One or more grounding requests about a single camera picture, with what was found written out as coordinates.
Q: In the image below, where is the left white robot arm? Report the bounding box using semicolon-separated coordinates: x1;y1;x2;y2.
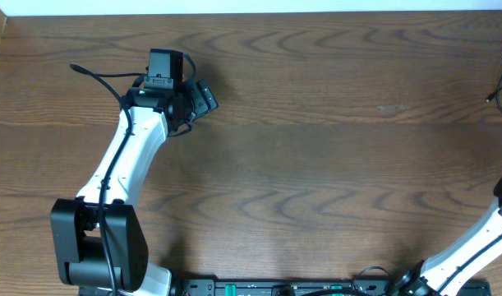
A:
50;49;218;295

